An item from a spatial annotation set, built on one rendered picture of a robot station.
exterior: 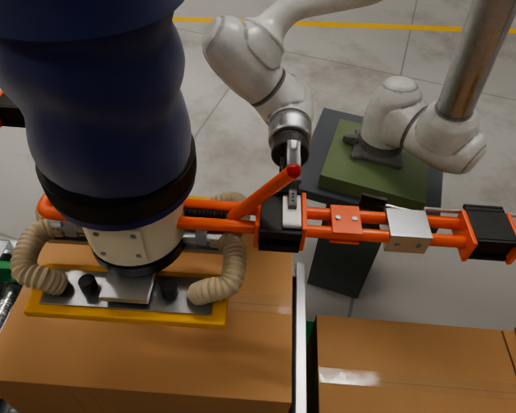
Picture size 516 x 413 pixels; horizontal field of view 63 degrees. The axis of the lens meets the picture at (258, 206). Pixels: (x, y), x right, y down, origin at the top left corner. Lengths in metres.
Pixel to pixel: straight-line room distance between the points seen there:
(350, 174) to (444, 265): 1.08
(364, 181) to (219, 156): 1.40
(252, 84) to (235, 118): 2.14
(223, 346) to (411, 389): 0.67
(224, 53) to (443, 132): 0.73
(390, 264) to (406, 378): 0.98
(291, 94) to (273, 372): 0.56
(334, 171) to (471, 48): 0.55
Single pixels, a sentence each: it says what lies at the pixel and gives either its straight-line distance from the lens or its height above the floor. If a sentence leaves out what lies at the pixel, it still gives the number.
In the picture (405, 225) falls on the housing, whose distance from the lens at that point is 0.75.
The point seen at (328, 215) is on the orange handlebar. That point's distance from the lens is 0.73.
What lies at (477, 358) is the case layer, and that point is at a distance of 1.53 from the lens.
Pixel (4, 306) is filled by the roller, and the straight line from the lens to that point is 1.59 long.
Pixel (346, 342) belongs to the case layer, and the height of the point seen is 0.54.
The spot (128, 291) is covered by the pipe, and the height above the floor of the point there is 1.16.
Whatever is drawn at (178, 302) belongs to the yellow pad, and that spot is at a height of 1.13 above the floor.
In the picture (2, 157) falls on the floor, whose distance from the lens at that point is 3.01.
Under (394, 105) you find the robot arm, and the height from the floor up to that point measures 1.03.
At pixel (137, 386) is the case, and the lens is 0.91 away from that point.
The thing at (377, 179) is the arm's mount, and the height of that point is 0.81.
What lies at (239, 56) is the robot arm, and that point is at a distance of 0.85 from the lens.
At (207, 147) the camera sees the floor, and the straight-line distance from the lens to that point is 2.76.
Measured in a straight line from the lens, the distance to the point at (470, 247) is 0.77.
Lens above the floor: 1.79
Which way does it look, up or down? 48 degrees down
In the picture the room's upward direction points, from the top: 4 degrees clockwise
